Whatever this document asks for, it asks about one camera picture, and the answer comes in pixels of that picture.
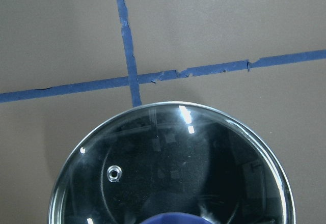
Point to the glass pot lid blue knob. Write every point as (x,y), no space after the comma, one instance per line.
(172,162)

